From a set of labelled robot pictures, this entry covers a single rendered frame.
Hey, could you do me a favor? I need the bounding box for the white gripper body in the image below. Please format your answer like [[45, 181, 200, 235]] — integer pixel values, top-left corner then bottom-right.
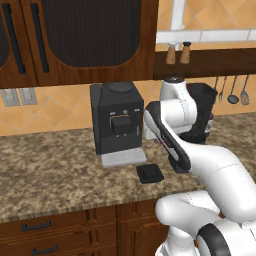
[[143, 121, 160, 141]]

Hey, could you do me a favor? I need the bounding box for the black square blender lid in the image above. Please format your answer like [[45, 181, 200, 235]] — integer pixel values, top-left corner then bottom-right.
[[135, 162, 165, 185]]

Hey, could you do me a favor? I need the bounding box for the black coffee machine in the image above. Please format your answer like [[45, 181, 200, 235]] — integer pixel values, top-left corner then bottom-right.
[[89, 81, 148, 168]]

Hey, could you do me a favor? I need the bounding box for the hanging metal fork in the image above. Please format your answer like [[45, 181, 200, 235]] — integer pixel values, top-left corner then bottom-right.
[[212, 75, 220, 104]]

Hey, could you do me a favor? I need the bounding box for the wooden shaker with white cap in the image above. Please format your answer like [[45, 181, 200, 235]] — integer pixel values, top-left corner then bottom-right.
[[165, 42, 177, 66]]

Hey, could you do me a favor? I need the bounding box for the wooden shaker with black cap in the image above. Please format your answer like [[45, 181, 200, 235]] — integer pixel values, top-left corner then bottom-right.
[[179, 41, 193, 65]]

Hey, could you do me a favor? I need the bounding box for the hanging black ladle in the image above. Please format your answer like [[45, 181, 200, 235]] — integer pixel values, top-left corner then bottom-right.
[[227, 74, 241, 105]]

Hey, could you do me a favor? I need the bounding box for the wooden base cabinet door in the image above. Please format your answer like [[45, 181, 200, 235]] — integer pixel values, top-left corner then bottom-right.
[[117, 199, 172, 256]]

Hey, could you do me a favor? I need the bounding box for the hanging slotted metal spatula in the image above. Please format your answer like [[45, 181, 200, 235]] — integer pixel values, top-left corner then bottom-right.
[[239, 74, 251, 106]]

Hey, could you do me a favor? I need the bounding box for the wooden drawer front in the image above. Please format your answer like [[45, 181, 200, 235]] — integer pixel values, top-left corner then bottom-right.
[[0, 207, 118, 242], [0, 229, 118, 256]]

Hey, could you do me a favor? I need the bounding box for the wide wooden cupboard door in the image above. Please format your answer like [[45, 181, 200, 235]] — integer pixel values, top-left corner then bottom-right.
[[21, 0, 160, 88]]

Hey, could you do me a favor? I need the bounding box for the narrow wooden cupboard door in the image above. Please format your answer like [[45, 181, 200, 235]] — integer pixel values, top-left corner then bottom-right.
[[0, 0, 38, 89]]

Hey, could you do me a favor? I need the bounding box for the dark wooden wall shelf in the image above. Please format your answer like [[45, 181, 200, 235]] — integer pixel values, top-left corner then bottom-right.
[[153, 47, 256, 81]]

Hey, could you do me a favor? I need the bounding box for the white window frame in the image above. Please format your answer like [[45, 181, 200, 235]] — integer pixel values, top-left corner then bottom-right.
[[156, 0, 256, 45]]

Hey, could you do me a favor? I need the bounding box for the grey wall outlet plate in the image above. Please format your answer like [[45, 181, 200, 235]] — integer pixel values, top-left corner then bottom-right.
[[0, 88, 21, 108], [18, 87, 39, 107]]

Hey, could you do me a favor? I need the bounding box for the black cupboard door handle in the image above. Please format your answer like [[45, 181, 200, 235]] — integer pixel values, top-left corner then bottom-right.
[[1, 2, 27, 75], [30, 2, 51, 75]]

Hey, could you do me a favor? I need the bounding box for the black drawer handle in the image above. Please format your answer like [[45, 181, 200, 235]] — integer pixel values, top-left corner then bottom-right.
[[31, 244, 60, 256], [21, 219, 53, 233]]

